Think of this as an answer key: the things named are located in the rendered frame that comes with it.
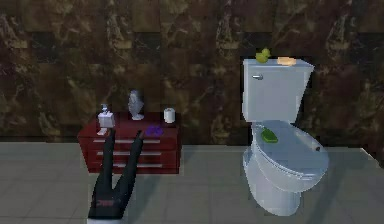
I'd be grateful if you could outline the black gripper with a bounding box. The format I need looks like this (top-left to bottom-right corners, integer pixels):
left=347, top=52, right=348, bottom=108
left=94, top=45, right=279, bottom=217
left=87, top=128, right=146, bottom=221

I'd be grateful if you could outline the white soap dispenser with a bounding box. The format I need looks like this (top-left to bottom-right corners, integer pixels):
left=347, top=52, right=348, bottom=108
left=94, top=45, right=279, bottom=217
left=96, top=103, right=116, bottom=136

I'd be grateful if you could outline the white toilet tissue roll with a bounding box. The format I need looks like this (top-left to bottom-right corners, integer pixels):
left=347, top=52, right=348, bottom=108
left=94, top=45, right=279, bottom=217
left=163, top=107, right=177, bottom=125

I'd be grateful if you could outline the green soap bar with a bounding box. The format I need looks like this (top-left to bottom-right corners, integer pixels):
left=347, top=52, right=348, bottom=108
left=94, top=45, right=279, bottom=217
left=260, top=128, right=279, bottom=144

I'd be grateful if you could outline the pale blue toilet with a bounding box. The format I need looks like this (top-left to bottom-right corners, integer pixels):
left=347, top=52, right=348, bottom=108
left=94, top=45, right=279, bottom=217
left=241, top=58, right=330, bottom=217

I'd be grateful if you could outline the orange soap bar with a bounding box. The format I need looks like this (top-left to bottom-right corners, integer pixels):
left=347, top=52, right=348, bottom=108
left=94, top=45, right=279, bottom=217
left=277, top=56, right=298, bottom=67

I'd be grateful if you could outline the red chest of drawers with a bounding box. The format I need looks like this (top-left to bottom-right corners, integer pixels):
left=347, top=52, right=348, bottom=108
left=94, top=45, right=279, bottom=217
left=77, top=111, right=181, bottom=175

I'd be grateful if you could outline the purple small object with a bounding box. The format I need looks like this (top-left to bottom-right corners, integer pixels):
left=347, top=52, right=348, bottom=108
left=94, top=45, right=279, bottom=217
left=145, top=124, right=164, bottom=137

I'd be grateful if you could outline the grey bust statue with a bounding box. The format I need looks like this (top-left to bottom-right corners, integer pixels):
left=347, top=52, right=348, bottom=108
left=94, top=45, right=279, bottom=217
left=127, top=89, right=146, bottom=121

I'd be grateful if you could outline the green rubber duck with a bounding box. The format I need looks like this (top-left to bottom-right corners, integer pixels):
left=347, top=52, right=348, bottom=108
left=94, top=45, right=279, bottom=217
left=255, top=47, right=272, bottom=64

